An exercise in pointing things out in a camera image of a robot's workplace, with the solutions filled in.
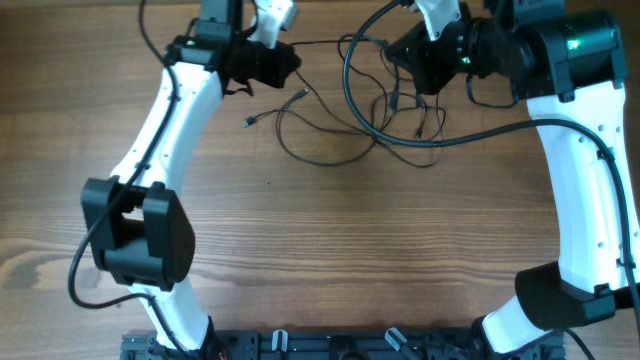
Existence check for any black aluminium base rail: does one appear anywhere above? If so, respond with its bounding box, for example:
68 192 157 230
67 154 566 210
119 328 566 360

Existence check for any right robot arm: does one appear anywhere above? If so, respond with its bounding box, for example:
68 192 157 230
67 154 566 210
386 1 639 359

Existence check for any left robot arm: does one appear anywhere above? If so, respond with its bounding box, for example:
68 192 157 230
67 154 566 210
79 1 301 359

